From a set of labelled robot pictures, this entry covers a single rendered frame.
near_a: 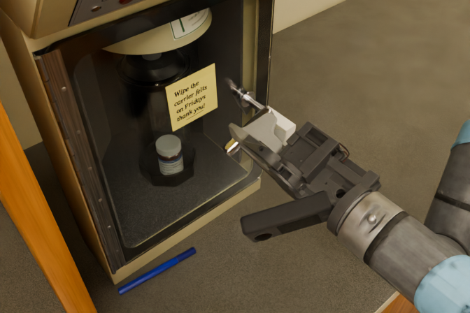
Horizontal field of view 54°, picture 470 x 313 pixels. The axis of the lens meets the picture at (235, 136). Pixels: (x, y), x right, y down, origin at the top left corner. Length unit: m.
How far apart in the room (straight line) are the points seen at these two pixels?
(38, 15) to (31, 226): 0.20
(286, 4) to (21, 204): 1.07
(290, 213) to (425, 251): 0.15
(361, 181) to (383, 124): 0.52
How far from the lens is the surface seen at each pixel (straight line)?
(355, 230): 0.53
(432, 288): 0.52
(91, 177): 0.59
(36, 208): 0.47
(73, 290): 0.59
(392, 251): 0.52
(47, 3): 0.38
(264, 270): 0.80
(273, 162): 0.57
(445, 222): 0.61
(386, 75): 1.23
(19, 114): 1.05
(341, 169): 0.57
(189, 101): 0.60
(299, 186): 0.56
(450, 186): 0.61
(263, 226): 0.56
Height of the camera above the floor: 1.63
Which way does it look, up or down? 44 degrees down
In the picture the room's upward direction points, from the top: straight up
